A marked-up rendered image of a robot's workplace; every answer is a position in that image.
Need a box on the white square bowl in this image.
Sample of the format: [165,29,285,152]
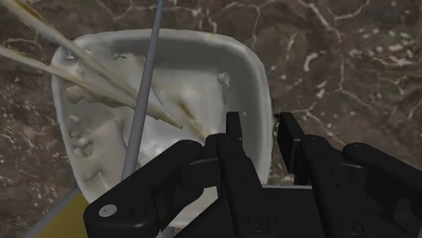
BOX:
[51,28,275,229]

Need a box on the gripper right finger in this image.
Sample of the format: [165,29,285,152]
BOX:
[276,112,422,238]

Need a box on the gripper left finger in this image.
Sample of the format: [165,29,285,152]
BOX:
[83,111,280,238]

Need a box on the grey thin rod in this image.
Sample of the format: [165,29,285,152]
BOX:
[120,0,164,181]

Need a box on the beige reed stick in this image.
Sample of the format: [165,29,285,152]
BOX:
[0,45,184,129]
[0,0,208,141]

